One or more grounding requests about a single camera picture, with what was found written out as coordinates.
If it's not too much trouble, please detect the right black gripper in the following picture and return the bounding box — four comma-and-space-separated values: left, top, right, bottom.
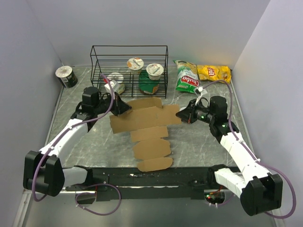
176, 99, 215, 124

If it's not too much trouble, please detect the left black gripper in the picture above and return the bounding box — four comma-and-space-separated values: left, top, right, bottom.
94, 91, 132, 116

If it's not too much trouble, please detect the brown cardboard box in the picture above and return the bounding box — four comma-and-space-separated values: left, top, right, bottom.
110, 97, 181, 172

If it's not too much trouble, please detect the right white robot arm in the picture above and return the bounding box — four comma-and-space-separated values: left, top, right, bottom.
176, 96, 283, 216

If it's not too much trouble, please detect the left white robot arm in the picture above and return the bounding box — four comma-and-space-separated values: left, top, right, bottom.
23, 87, 132, 197

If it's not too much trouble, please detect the pale yogurt cup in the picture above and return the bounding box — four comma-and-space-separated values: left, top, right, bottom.
107, 72, 125, 95

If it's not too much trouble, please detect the green lidded brown jar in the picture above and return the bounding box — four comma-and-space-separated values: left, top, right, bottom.
139, 70, 160, 95

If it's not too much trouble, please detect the green Chuba chips bag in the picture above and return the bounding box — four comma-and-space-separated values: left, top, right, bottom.
173, 60, 200, 94

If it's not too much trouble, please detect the orange yogurt cup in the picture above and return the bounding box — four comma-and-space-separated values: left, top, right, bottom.
127, 57, 144, 75

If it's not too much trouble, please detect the yellow Lays chips bag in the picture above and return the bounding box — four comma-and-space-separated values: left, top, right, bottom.
197, 65, 232, 83

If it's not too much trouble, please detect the white yogurt cup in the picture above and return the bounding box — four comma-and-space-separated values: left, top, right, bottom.
146, 63, 164, 80

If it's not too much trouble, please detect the black chips can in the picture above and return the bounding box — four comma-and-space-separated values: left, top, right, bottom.
55, 66, 78, 88

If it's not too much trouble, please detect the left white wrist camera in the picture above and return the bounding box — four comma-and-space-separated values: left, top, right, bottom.
104, 80, 121, 94

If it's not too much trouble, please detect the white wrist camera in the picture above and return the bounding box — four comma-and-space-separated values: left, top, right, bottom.
104, 80, 121, 94
194, 86, 207, 103

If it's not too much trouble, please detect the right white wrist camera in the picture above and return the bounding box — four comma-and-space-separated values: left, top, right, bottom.
194, 86, 207, 103

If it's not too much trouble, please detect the aluminium rail frame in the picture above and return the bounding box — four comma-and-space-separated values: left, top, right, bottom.
12, 68, 287, 227

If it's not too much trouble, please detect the black wire rack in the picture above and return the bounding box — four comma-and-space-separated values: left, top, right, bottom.
90, 45, 169, 98

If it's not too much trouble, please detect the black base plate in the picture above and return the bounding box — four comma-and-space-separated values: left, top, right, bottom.
66, 167, 225, 201

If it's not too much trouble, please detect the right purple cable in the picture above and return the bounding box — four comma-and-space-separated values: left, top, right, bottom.
202, 79, 297, 218

